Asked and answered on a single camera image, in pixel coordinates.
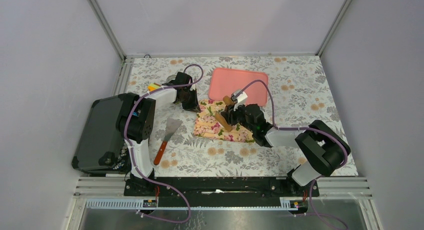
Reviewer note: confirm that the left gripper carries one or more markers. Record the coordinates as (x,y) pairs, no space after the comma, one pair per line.
(193,106)

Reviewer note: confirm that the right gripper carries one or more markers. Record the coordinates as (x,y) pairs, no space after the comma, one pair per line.
(230,116)

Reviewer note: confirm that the wooden double-ended roller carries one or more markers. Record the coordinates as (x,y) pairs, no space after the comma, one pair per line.
(223,117)

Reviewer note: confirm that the floral cutting board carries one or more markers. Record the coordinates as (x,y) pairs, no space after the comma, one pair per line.
(206,125)

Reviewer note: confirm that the metal scraper red handle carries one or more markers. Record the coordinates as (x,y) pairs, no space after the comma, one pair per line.
(171,127)

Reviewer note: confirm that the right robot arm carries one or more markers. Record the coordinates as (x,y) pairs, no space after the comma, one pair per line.
(323,149)

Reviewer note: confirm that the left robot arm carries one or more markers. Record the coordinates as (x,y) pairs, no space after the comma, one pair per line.
(136,118)

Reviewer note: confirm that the pink plastic tray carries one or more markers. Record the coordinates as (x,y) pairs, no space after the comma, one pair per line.
(225,81)

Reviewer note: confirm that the orange green toy block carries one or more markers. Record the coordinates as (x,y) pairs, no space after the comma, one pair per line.
(153,86)

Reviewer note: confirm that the black case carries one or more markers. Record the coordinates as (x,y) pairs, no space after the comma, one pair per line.
(100,149)

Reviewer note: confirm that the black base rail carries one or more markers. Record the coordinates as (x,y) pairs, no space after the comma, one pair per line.
(219,192)

